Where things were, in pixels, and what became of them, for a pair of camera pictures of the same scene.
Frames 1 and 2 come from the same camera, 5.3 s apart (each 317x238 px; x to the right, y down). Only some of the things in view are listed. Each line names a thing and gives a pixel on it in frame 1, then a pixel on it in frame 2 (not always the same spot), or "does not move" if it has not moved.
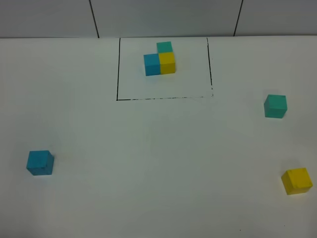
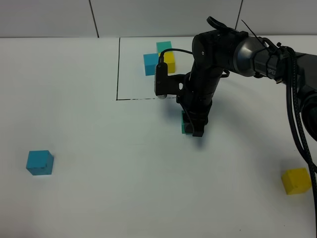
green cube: x=275 y=106 -> x=186 y=127
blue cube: x=40 y=162 does not move
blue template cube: x=152 y=64 does not move
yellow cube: x=296 y=181 does not move
